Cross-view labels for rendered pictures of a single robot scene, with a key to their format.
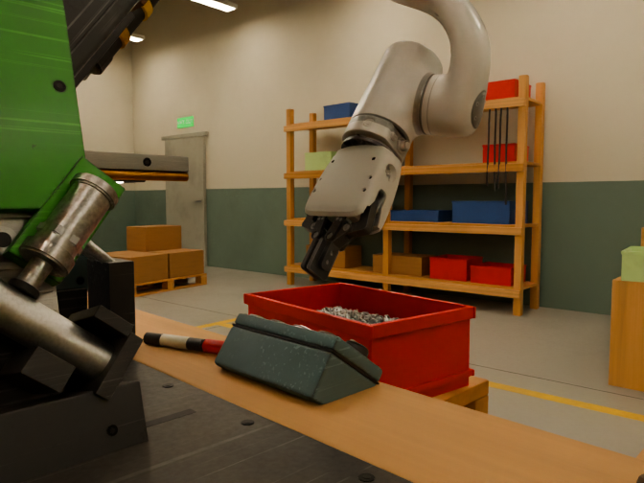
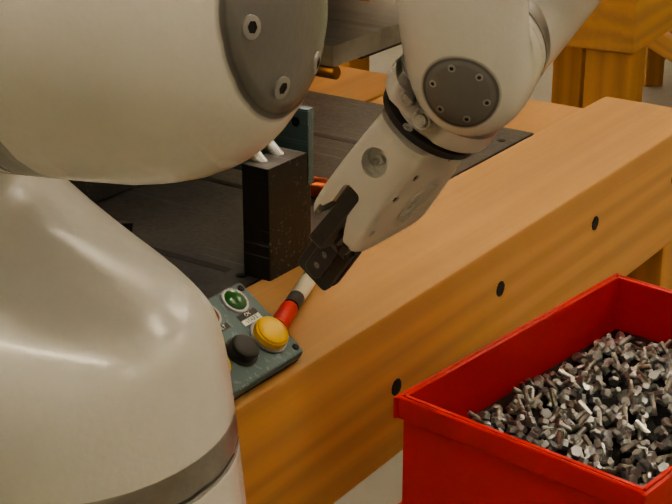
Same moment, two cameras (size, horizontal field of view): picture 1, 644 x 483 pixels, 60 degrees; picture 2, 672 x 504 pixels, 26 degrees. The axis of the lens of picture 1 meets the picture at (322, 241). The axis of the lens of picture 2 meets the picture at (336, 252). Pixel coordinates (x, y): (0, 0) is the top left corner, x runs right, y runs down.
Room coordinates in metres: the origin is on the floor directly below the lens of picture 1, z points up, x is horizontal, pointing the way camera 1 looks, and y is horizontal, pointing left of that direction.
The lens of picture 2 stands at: (0.46, -0.99, 1.42)
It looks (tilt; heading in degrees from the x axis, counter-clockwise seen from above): 22 degrees down; 79
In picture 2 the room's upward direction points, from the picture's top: straight up
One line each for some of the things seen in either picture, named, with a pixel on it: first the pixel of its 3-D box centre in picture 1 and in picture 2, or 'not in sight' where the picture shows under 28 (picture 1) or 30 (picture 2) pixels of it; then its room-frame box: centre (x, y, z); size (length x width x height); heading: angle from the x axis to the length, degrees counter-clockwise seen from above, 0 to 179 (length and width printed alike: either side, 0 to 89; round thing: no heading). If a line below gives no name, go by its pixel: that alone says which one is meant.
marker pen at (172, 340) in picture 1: (189, 343); (296, 298); (0.65, 0.16, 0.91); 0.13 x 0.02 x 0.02; 66
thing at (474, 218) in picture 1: (397, 197); not in sight; (6.25, -0.84, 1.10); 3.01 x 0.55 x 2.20; 50
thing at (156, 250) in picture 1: (148, 257); not in sight; (6.77, 2.13, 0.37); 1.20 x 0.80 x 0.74; 148
